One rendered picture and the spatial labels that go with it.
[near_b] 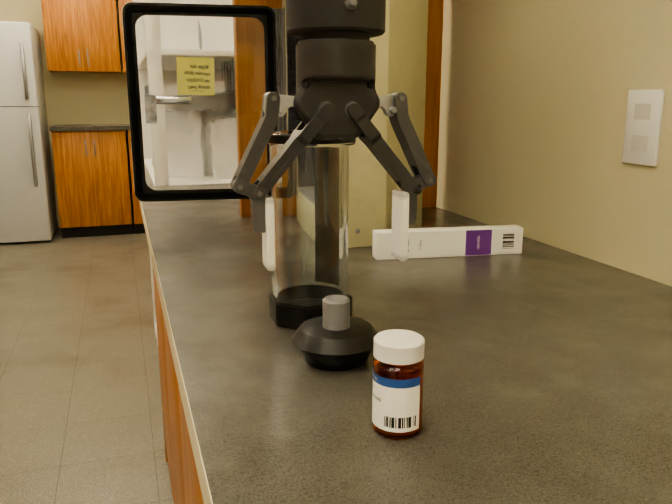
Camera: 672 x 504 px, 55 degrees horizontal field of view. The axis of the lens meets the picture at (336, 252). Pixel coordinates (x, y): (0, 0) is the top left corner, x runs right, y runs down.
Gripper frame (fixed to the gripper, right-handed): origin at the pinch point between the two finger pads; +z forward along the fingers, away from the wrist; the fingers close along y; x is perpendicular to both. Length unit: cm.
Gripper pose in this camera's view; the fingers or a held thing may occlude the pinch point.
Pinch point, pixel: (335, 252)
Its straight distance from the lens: 65.2
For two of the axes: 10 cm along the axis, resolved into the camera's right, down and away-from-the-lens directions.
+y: -9.6, 0.6, -2.7
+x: 2.8, 2.1, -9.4
